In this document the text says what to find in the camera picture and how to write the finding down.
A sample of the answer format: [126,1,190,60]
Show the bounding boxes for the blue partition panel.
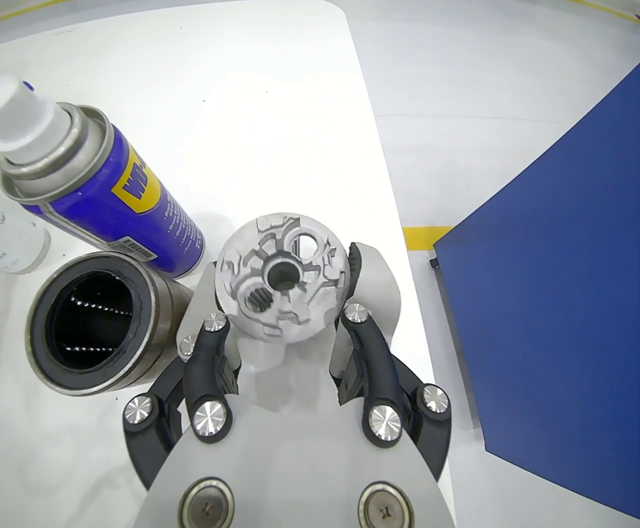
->
[429,64,640,521]

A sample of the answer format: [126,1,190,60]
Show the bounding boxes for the grey cast metal disc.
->
[214,212,349,343]

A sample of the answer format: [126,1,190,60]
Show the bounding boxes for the steel linear bushing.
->
[26,251,197,397]

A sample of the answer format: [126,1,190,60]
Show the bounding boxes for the blue spray can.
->
[0,75,207,279]

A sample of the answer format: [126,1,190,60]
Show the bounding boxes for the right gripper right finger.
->
[328,241,454,484]

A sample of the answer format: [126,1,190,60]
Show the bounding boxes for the small clear plastic bottle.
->
[0,198,52,275]

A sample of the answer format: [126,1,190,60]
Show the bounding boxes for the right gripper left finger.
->
[123,263,244,494]

